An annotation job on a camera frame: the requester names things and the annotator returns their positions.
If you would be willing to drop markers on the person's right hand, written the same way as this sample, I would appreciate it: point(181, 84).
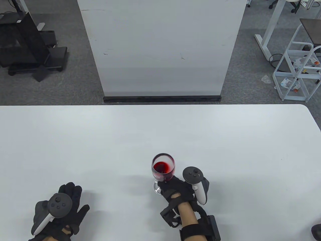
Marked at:
point(179, 189)

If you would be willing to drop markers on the person's left hand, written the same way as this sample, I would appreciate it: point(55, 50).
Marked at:
point(77, 200)

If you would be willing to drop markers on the clear wine glass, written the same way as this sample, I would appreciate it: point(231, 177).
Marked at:
point(161, 167)

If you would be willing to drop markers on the person's right forearm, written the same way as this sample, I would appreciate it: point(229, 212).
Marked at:
point(188, 216)

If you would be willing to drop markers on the grey and white hand controller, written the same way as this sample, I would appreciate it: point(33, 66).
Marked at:
point(193, 174)
point(59, 204)

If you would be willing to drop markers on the white table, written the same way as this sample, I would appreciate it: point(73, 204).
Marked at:
point(200, 135)

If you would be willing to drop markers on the black partition base bar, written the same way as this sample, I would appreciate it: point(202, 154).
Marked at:
point(160, 99)

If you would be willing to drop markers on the clear plastic wrapper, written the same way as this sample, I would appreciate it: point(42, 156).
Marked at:
point(266, 79)

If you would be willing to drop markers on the white partition board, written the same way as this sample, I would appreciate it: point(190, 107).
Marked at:
point(160, 50)

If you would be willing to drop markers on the black rounded object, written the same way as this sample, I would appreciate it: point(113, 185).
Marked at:
point(316, 232)

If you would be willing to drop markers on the black wheeled stand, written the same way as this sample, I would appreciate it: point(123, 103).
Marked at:
point(56, 56)

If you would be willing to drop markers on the crumpled white packet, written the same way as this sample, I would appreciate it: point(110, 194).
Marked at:
point(286, 82)

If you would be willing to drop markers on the small black box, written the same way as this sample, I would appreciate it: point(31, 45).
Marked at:
point(49, 37)

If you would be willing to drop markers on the black monitor stand cart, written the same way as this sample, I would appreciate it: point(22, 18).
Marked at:
point(20, 45)

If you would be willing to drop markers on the pile of crumpled wrappers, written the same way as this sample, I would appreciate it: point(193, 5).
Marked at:
point(309, 62)

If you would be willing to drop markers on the black office chair base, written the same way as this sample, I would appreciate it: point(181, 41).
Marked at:
point(272, 5)

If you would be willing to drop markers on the brown board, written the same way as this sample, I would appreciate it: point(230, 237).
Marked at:
point(313, 30)

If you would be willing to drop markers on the black glove sensor bracket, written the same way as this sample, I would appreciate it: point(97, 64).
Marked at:
point(169, 217)

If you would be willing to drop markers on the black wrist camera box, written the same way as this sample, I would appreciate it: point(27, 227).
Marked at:
point(213, 227)

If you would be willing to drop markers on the white desk frame leg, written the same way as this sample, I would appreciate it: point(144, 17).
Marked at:
point(272, 22)

